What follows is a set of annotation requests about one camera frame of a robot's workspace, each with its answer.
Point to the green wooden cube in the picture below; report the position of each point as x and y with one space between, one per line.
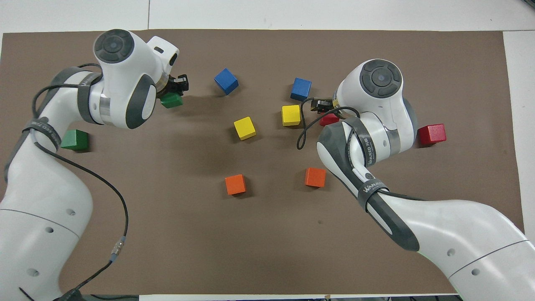
75 140
171 101

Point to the yellow wooden cube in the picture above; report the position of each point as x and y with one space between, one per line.
244 128
291 115

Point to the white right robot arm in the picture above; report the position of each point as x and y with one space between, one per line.
439 225

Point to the orange wooden cube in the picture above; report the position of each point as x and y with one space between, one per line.
315 177
235 184

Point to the blue wooden cube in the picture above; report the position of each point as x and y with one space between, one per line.
226 81
301 89

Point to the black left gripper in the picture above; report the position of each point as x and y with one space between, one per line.
169 87

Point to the brown table mat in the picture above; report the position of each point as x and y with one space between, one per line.
209 234

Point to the red wooden cube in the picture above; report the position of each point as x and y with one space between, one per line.
328 120
432 133

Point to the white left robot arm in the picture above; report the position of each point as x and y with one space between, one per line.
121 71

